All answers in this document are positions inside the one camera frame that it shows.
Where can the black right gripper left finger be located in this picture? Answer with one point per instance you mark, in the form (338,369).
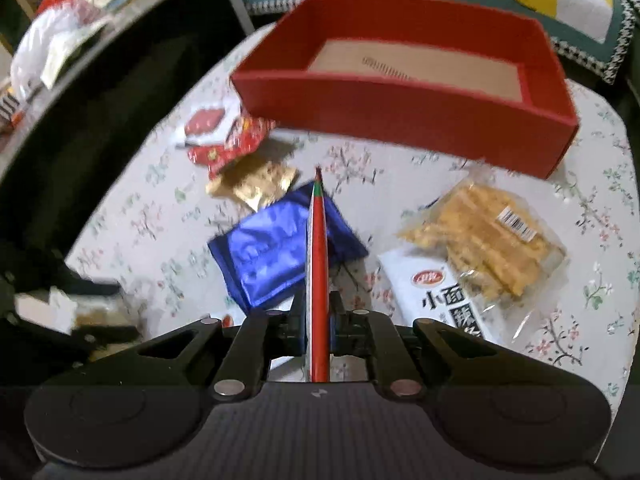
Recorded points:
(292,328)

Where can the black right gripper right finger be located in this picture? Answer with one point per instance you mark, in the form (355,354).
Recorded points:
(344,334)

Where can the blue foil snack packet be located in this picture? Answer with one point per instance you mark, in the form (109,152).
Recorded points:
(263,258)

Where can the white noodle snack packet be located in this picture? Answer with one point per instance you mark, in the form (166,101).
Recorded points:
(424,286)

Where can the thin red snack packet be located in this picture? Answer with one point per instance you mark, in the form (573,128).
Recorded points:
(317,286)

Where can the gold foil snack packet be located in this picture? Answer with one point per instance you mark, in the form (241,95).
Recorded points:
(253,181)

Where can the clear bag yellow crackers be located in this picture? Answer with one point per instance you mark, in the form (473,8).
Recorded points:
(496,244)

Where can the red printed snack packet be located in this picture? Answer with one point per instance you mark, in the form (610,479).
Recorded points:
(246,134)

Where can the white sausage packet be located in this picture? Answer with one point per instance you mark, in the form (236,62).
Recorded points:
(206,127)

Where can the red cardboard tray box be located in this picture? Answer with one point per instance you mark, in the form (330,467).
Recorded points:
(448,76)

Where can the black chair back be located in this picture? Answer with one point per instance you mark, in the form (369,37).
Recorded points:
(76,138)

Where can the white red plastic bag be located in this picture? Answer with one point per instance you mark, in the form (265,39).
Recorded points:
(60,29)

